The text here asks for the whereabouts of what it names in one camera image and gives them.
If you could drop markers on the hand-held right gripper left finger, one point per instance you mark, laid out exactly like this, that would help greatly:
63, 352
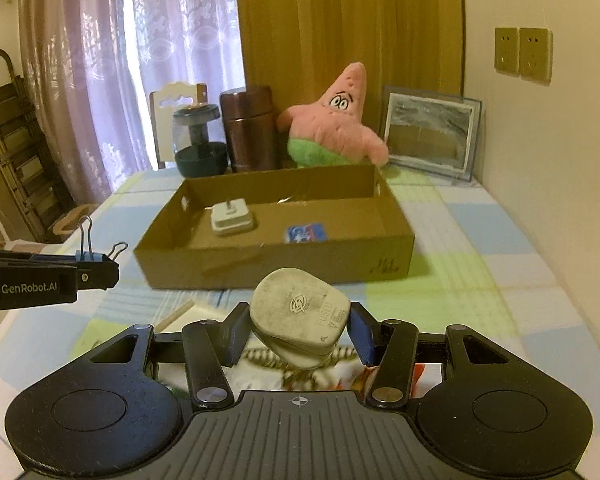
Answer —
237, 334

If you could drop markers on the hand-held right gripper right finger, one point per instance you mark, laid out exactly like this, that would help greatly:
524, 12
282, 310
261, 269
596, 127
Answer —
360, 336

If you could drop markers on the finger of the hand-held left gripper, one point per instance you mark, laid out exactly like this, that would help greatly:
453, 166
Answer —
25, 255
97, 275

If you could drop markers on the gold spring hair clip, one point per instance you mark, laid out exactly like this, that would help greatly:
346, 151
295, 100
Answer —
260, 355

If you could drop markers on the red and white toy figure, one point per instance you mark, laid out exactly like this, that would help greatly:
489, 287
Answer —
352, 377

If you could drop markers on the white wall plug adapter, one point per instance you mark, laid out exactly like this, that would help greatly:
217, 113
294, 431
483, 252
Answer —
295, 305

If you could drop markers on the brown cardboard box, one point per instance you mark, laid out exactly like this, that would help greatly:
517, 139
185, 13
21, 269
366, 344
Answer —
280, 265

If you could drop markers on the wooden stool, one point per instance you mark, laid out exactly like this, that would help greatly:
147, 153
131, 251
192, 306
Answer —
75, 217

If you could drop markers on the wooden stick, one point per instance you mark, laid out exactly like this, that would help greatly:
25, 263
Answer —
177, 315

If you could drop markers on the white square charger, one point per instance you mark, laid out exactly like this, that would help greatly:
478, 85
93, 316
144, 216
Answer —
232, 220

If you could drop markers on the blue card packet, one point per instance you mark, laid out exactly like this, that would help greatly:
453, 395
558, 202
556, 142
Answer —
305, 232

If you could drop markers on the black folding ladder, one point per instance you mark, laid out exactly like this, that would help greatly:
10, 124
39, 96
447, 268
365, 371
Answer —
15, 135

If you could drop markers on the glass jar with dark base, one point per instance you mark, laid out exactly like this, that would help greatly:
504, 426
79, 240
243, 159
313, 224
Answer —
200, 160

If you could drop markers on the white wooden chair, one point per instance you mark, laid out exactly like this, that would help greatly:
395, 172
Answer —
162, 110

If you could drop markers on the brown metal canister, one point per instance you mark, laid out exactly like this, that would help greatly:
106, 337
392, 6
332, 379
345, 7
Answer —
250, 130

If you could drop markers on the lavender sheer curtain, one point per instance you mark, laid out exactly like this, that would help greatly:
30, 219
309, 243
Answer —
105, 60

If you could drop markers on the pink star plush toy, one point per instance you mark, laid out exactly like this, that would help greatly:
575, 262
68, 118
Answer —
325, 125

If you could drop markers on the framed grey picture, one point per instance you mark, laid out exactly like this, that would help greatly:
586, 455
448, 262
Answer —
430, 130

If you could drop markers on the yellow curtain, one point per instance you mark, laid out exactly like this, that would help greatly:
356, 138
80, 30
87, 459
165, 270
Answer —
330, 20

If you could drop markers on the beige wall socket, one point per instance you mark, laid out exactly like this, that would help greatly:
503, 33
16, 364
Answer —
535, 55
506, 50

